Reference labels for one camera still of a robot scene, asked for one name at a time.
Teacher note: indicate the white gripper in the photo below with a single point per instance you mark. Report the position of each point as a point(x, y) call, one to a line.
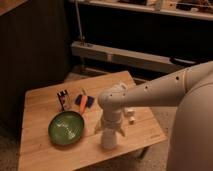
point(115, 125)

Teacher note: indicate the white ceramic cup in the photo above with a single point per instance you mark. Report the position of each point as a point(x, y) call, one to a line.
point(109, 139)

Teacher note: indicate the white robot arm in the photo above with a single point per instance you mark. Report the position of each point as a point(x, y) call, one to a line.
point(190, 90)

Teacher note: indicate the white stapler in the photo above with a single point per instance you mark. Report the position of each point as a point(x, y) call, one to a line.
point(129, 113)

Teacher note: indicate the blue cloth piece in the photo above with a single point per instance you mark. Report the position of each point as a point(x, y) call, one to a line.
point(89, 102)

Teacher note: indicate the orange carrot toy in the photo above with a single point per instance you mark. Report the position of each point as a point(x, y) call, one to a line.
point(83, 104)

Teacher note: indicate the green bowl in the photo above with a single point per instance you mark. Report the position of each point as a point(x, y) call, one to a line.
point(66, 128)

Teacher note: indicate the metal stand pole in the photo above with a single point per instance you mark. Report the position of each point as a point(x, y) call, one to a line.
point(81, 36)

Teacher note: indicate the white shelf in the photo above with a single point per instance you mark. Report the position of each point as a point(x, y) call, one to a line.
point(156, 7)

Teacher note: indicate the black handle loop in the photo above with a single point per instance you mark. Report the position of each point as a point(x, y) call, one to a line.
point(183, 63)

